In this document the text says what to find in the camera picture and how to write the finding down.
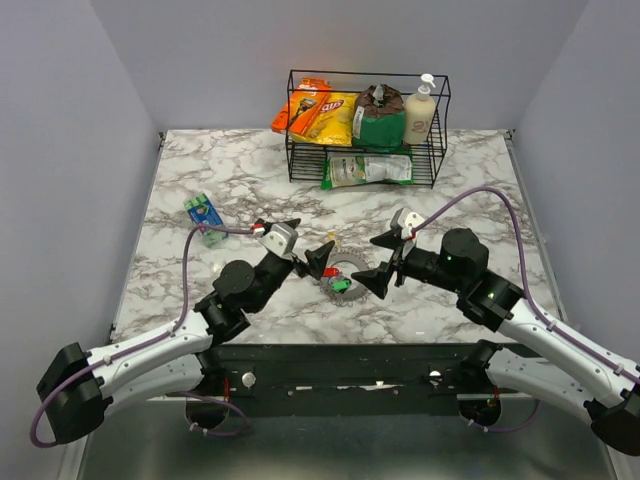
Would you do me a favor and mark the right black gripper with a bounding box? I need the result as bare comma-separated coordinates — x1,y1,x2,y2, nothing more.
350,228,466,299

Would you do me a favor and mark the metal toothed key ring disc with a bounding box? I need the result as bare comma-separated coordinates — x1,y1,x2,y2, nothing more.
319,246,369,307

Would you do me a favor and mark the key with green tag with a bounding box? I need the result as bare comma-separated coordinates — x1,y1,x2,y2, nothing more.
328,276,352,294

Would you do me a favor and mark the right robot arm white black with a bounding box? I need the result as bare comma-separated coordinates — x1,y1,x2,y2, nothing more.
352,228,639,456

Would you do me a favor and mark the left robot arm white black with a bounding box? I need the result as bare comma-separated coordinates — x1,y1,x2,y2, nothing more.
29,219,335,449

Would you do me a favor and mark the green white snack bag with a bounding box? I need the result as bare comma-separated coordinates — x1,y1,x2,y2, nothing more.
321,155,414,190

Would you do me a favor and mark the green blue sponge pack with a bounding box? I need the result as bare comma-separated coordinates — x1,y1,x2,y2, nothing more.
183,193,228,248

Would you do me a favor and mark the yellow chips bag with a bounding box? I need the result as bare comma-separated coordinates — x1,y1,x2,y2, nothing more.
300,92,358,146

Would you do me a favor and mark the orange razor box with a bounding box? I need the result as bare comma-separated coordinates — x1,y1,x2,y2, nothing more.
270,77,332,143

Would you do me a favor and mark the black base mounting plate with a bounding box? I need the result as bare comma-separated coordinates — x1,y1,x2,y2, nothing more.
102,342,584,418

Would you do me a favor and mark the brown green coffee bag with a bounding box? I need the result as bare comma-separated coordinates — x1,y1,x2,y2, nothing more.
352,84,405,152

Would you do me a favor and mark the cream lotion pump bottle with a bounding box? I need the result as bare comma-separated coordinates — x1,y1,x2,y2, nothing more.
403,73,436,145

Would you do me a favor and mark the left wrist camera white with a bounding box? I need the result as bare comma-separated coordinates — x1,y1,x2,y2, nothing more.
259,230,298,258

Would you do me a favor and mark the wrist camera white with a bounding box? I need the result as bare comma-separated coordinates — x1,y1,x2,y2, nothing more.
259,230,298,258
390,207,425,241

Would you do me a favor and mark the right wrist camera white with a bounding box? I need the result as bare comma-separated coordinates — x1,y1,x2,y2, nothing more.
390,207,425,241

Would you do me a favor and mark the black wire shelf rack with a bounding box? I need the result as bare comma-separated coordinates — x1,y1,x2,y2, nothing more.
277,69,451,187

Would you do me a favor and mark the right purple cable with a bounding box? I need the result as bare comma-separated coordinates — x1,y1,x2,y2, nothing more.
409,185,640,434

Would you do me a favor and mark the purple cable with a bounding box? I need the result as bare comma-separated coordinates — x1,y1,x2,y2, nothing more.
29,222,266,448
409,185,640,434

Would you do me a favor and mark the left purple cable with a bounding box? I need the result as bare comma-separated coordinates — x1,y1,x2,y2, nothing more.
29,222,266,448

